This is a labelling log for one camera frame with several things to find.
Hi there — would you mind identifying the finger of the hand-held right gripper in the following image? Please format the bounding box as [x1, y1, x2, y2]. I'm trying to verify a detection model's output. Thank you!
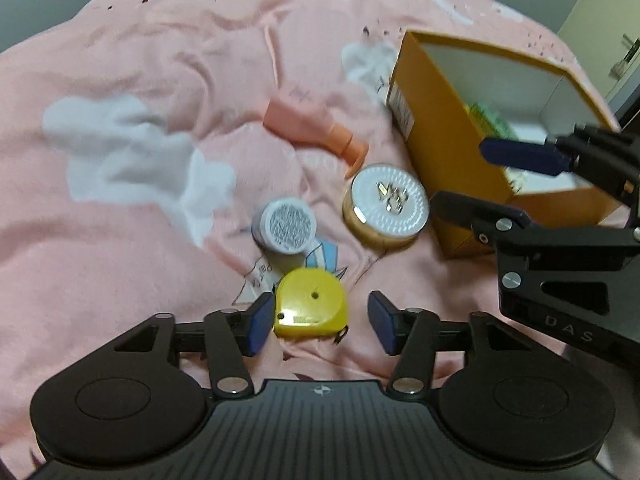
[478, 122, 640, 209]
[430, 190, 640, 319]

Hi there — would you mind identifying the pink bottle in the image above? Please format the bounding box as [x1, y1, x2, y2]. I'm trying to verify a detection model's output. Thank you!
[263, 85, 370, 180]

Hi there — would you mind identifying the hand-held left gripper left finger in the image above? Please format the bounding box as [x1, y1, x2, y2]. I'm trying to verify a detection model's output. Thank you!
[112, 291, 276, 402]

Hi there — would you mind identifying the round white gold compact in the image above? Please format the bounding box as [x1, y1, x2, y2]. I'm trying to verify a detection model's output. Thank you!
[341, 162, 431, 249]

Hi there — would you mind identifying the yellow tape measure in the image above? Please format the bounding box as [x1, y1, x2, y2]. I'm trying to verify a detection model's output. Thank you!
[272, 267, 351, 345]

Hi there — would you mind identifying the pink printed bedsheet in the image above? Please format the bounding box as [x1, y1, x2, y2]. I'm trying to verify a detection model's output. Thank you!
[0, 0, 640, 480]

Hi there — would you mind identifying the green bottle with white cap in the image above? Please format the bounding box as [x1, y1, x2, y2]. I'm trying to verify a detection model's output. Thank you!
[462, 101, 519, 141]

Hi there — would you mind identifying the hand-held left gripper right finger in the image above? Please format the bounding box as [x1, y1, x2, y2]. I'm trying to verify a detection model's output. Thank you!
[367, 290, 537, 402]

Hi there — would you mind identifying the orange cardboard box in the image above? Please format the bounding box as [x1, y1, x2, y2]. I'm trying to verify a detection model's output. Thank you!
[385, 30, 624, 261]

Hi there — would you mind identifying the cream door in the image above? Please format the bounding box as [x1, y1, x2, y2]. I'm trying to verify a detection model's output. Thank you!
[555, 0, 640, 117]

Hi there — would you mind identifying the small silver jar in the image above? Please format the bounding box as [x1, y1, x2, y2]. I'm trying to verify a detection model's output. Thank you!
[251, 198, 319, 256]

